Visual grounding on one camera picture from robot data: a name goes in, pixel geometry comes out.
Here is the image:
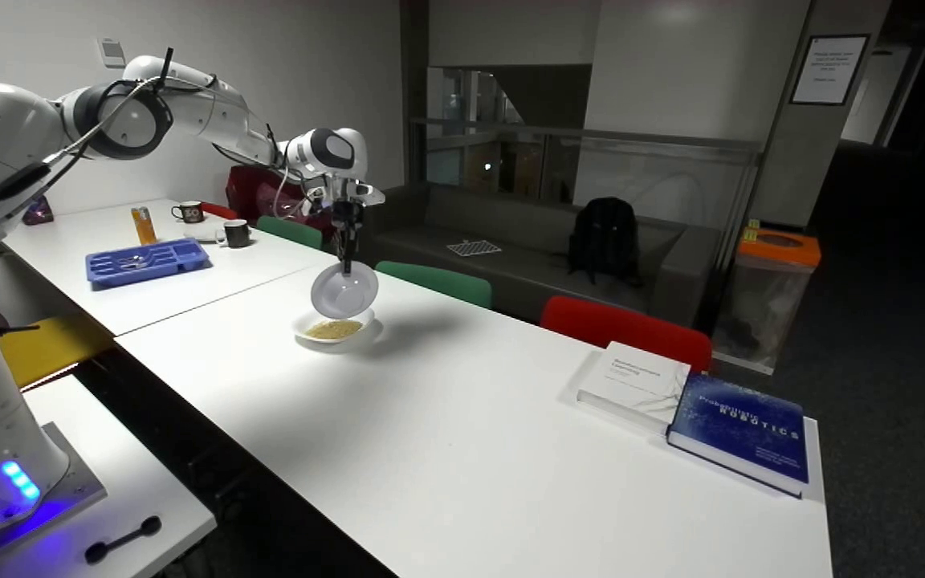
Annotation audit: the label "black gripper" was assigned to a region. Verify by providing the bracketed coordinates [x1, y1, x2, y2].
[326, 184, 371, 273]

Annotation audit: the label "white bowl with green rim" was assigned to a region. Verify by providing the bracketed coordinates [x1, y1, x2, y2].
[307, 256, 381, 322]

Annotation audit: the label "brown rice grains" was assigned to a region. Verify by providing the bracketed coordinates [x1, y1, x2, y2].
[305, 319, 366, 344]

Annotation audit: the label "wide green chair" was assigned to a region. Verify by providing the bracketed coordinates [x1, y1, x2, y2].
[254, 213, 326, 251]

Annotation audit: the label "small green chair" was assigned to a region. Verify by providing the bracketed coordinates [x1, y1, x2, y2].
[375, 256, 493, 312]

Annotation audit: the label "dark red chair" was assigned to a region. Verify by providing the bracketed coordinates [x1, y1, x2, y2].
[223, 161, 320, 230]

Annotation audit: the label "white and black mug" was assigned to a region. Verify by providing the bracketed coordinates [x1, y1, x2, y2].
[223, 215, 257, 251]

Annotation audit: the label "checked mat on sofa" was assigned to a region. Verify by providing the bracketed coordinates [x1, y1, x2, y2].
[440, 235, 506, 263]

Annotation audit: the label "small dark cup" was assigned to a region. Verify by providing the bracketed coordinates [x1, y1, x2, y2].
[167, 198, 208, 229]

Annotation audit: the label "dark grey sofa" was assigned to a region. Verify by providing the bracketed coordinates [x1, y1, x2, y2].
[362, 184, 721, 329]

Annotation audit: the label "blue compartment tray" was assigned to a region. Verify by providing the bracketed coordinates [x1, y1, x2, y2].
[82, 236, 216, 292]

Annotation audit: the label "brown wooden block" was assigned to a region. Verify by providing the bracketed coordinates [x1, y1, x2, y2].
[127, 205, 160, 251]

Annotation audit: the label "black backpack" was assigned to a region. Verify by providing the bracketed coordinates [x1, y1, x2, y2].
[564, 194, 641, 290]

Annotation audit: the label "black smartphone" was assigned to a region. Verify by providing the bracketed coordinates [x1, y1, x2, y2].
[18, 189, 58, 229]

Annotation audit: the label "white paper box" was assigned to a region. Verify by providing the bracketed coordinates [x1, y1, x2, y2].
[560, 338, 694, 436]

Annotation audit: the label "yellow notepad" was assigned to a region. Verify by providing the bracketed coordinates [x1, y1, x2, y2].
[0, 312, 118, 392]

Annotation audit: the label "black dumbbell-shaped tool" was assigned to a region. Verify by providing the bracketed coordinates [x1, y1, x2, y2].
[81, 514, 164, 568]

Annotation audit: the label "clear bin with orange lid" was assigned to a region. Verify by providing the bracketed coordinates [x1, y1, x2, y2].
[712, 222, 824, 380]

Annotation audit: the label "blue hardcover book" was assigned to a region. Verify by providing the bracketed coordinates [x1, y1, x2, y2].
[663, 371, 815, 500]

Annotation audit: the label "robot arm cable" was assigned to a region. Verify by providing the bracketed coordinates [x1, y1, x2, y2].
[0, 43, 180, 243]

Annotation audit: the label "white wall switch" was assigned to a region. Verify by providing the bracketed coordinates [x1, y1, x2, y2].
[97, 39, 132, 73]

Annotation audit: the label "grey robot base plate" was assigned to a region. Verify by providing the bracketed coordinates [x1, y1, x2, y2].
[0, 420, 109, 558]

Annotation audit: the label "framed wall notice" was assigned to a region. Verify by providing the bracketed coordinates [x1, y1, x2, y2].
[786, 31, 872, 110]

